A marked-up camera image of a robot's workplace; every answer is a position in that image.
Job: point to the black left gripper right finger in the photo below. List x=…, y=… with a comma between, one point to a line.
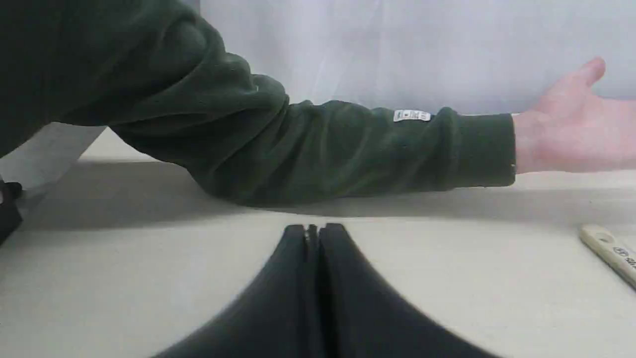
x=363, y=316

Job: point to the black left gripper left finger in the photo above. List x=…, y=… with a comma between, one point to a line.
x=276, y=316

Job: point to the wide wooden paint brush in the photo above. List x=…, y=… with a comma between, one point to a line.
x=615, y=253

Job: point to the dark green sleeved forearm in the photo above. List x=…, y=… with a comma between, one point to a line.
x=159, y=76

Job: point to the bare open human hand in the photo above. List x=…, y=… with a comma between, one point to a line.
x=571, y=129

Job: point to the black object at table edge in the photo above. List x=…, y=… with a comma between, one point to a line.
x=10, y=218

